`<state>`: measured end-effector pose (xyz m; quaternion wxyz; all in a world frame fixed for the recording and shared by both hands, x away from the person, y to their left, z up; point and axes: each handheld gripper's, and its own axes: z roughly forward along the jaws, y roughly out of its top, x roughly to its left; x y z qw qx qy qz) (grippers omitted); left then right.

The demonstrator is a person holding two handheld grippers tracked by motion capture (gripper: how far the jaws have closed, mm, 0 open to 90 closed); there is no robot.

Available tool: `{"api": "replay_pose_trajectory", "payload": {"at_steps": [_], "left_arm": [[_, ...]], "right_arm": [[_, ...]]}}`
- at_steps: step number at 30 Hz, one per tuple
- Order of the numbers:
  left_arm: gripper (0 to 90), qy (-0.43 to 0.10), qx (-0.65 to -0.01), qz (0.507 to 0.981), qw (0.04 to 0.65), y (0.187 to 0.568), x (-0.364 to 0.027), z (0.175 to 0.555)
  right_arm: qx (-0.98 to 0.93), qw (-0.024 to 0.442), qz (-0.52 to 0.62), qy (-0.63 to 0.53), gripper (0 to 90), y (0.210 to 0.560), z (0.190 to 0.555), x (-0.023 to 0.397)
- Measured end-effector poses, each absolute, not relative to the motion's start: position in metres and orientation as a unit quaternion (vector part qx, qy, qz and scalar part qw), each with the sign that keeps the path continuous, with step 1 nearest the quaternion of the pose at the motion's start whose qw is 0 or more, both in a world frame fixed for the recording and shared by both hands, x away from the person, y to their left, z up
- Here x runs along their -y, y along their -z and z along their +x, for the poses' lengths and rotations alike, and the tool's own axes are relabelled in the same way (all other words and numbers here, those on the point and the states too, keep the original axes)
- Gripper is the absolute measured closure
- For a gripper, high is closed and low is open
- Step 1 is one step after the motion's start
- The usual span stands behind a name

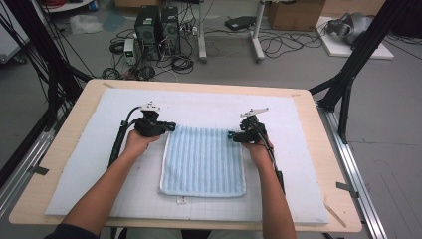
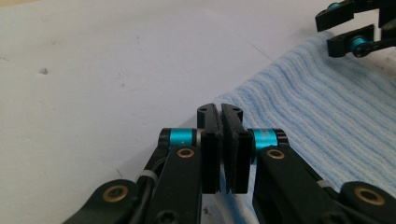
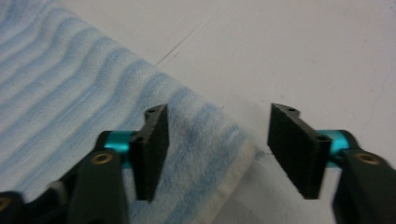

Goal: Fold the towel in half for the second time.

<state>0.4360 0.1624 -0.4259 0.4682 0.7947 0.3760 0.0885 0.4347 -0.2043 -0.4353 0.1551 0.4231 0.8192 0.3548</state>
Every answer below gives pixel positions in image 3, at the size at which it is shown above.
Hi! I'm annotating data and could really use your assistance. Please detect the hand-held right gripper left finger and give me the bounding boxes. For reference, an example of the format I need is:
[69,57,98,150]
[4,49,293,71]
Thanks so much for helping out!
[98,103,170,203]

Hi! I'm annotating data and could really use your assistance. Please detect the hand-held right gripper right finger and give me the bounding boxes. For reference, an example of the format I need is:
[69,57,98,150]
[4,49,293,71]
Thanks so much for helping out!
[266,103,360,201]

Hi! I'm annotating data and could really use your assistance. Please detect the blue striped towel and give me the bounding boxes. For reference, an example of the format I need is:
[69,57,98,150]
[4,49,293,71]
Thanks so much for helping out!
[0,0,260,224]

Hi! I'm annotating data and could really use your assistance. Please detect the white gridded foam mat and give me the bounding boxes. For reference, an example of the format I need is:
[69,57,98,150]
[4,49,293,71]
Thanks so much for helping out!
[59,0,396,224]

